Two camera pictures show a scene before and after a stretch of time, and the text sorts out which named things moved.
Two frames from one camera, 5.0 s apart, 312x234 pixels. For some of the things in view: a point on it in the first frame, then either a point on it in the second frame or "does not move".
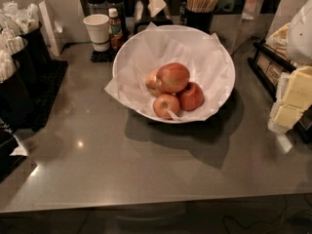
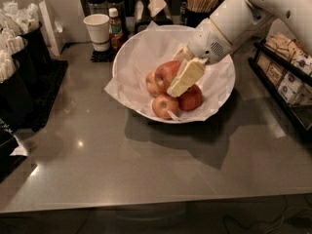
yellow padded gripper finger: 293,97 → 207,46
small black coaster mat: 103,56 does not move
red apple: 172,77 does not move
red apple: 151,83 does not move
